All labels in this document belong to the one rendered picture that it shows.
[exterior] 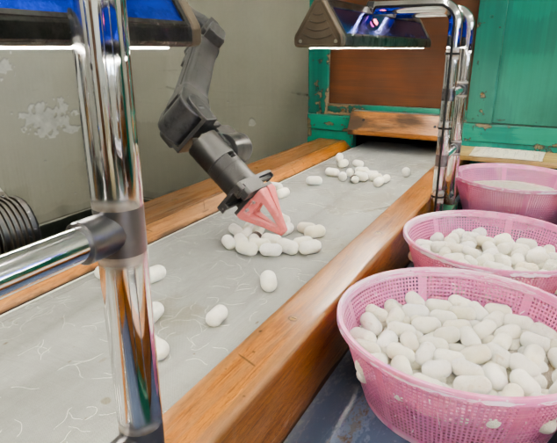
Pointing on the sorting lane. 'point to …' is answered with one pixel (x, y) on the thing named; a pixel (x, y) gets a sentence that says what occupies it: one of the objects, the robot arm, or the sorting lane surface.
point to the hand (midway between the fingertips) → (281, 228)
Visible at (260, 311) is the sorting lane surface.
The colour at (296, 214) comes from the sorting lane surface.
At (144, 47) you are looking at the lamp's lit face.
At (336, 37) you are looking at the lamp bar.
